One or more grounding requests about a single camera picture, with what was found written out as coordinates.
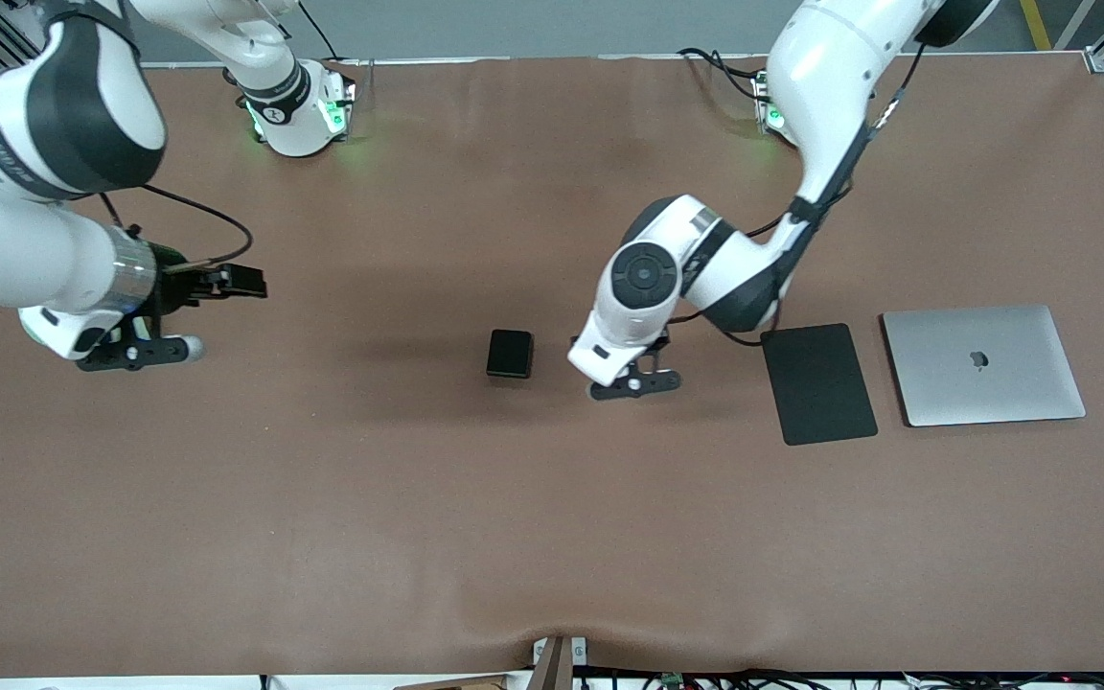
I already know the black smartphone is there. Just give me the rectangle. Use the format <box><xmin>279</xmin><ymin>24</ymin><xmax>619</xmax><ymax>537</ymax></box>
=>
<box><xmin>486</xmin><ymin>329</ymin><xmax>535</xmax><ymax>380</ymax></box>

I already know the black mouse pad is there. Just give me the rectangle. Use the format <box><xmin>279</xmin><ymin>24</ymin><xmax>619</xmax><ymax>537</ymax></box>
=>
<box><xmin>760</xmin><ymin>323</ymin><xmax>880</xmax><ymax>448</ymax></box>

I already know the brown table mat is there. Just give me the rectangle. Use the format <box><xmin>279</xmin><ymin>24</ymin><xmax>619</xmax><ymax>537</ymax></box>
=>
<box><xmin>0</xmin><ymin>53</ymin><xmax>1104</xmax><ymax>677</ymax></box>

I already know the brown stand pole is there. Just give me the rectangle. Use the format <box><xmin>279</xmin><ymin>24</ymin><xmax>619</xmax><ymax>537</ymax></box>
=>
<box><xmin>535</xmin><ymin>638</ymin><xmax>574</xmax><ymax>690</ymax></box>

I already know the silver closed laptop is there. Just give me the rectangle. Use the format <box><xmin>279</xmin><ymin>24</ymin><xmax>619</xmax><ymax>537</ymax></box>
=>
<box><xmin>881</xmin><ymin>304</ymin><xmax>1088</xmax><ymax>428</ymax></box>

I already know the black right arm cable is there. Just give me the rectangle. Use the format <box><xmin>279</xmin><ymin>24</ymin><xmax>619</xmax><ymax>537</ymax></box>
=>
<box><xmin>97</xmin><ymin>182</ymin><xmax>255</xmax><ymax>274</ymax></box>

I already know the thin black cable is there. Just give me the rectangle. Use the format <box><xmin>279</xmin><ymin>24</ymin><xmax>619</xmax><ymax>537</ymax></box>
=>
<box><xmin>298</xmin><ymin>0</ymin><xmax>342</xmax><ymax>63</ymax></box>

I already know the black base cable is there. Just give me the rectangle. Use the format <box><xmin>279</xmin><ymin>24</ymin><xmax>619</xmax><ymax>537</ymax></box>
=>
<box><xmin>710</xmin><ymin>57</ymin><xmax>766</xmax><ymax>103</ymax></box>
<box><xmin>677</xmin><ymin>46</ymin><xmax>769</xmax><ymax>80</ymax></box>

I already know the grey metal bracket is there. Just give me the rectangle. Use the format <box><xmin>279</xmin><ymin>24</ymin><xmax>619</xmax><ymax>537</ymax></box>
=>
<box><xmin>531</xmin><ymin>635</ymin><xmax>589</xmax><ymax>667</ymax></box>

